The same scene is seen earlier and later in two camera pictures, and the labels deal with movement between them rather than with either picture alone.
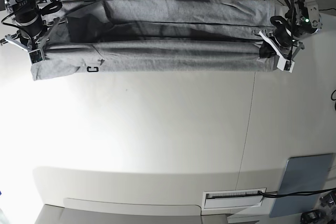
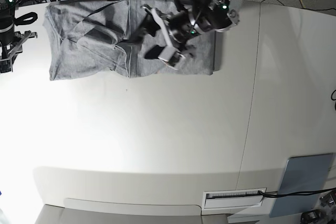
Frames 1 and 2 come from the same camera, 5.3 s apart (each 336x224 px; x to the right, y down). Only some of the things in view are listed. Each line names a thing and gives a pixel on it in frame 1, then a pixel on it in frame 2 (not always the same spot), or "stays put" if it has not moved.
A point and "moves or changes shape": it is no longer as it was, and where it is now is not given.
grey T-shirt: x=161 y=34 moves or changes shape
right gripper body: x=282 y=42 → x=178 y=28
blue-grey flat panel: x=303 y=174 stays put
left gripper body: x=29 y=44 → x=9 y=51
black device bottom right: x=311 y=217 stays put
